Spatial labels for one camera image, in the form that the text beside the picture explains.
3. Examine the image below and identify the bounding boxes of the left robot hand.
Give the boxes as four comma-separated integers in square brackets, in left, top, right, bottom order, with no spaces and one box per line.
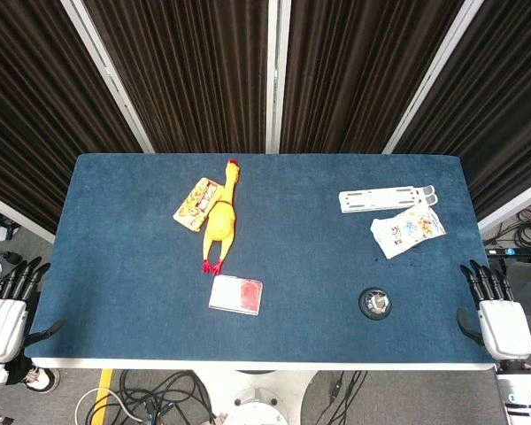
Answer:
[0,256,65,362]

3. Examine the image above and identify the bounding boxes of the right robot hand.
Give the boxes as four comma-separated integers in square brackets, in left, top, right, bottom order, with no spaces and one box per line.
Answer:
[456,259,531,362]

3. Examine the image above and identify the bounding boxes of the black and white sneaker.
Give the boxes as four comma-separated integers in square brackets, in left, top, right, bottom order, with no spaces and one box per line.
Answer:
[22,365,61,394]

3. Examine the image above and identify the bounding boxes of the white printed snack bag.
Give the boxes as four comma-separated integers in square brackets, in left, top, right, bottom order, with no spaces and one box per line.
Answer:
[370,202,448,260]

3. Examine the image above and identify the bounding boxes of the white folding stand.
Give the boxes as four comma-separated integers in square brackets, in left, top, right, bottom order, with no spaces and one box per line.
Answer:
[338,184,438,214]

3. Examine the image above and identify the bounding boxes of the yellow snack box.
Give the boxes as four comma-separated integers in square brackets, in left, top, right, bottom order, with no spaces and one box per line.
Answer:
[173,177,222,233]

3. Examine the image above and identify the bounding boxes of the white and red card pouch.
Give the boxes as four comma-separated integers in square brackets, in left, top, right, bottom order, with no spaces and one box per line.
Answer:
[208,274,265,316]

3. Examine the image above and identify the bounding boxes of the yellow rubber chicken toy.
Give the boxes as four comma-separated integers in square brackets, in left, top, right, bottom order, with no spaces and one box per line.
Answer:
[202,158,242,276]

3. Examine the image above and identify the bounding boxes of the blue table mat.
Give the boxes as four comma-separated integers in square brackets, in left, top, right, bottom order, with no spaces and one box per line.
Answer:
[24,152,514,365]

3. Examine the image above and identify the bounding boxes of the black coiled cables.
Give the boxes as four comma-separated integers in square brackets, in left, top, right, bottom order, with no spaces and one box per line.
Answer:
[481,198,531,251]

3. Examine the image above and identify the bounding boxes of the white partition frame post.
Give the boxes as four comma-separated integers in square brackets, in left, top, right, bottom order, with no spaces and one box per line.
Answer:
[476,175,531,234]
[0,189,56,244]
[264,0,292,154]
[381,0,486,154]
[60,0,155,154]

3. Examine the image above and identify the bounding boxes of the white cable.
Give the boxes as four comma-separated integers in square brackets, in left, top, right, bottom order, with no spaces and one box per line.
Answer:
[73,387,151,423]

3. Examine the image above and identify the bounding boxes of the black cable bundle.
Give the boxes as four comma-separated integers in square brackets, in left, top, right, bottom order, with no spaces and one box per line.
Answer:
[114,369,218,425]

